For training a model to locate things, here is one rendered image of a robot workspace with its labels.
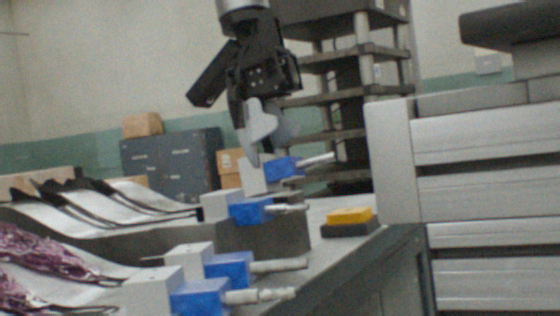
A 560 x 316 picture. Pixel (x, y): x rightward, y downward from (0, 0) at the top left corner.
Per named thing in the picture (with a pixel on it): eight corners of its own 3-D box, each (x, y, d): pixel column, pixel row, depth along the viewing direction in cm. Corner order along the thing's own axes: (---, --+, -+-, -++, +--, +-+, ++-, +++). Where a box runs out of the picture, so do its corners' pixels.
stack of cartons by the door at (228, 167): (301, 211, 775) (291, 140, 771) (290, 216, 746) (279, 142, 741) (237, 217, 812) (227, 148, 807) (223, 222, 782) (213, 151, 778)
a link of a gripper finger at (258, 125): (276, 153, 85) (270, 87, 88) (237, 164, 87) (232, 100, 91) (288, 159, 88) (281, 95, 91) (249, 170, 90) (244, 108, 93)
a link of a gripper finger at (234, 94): (238, 124, 87) (233, 64, 90) (228, 127, 88) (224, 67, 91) (257, 134, 91) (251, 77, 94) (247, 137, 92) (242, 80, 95)
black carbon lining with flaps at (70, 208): (251, 213, 96) (241, 148, 96) (190, 236, 82) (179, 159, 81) (67, 228, 111) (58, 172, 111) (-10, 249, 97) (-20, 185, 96)
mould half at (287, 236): (312, 249, 99) (299, 159, 99) (226, 300, 76) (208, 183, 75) (58, 262, 121) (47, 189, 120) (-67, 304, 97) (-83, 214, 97)
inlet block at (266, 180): (346, 176, 90) (337, 137, 90) (332, 176, 85) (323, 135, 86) (261, 197, 95) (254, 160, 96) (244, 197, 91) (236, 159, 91)
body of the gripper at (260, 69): (282, 87, 87) (263, 0, 89) (226, 106, 91) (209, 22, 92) (306, 94, 94) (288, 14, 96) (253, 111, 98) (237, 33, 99)
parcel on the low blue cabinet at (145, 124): (165, 133, 830) (162, 111, 828) (150, 135, 800) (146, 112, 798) (138, 138, 848) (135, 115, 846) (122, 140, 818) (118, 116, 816)
